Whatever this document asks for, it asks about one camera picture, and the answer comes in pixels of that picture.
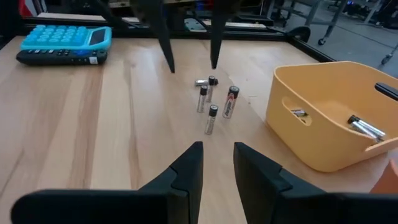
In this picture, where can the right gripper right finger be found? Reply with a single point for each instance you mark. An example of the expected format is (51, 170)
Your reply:
(295, 207)

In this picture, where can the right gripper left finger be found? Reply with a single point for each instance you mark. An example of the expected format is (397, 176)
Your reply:
(124, 207)

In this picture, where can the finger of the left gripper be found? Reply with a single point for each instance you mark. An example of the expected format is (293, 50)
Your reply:
(155, 15)
(217, 25)

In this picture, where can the slim silver Energizer battery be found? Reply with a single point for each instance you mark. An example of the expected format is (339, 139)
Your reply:
(300, 112)
(367, 125)
(211, 119)
(200, 82)
(211, 91)
(202, 99)
(360, 130)

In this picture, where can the thick silver Energizer battery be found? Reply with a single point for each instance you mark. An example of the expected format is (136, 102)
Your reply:
(230, 102)

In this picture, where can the yellow plastic bin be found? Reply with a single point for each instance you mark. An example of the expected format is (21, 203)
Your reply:
(311, 146)

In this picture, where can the blue calculator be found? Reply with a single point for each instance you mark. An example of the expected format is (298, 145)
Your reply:
(62, 35)

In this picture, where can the black remote control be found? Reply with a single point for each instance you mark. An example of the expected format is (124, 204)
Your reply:
(62, 57)

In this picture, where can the black caster wheel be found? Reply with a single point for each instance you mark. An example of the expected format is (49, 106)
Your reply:
(386, 59)
(321, 41)

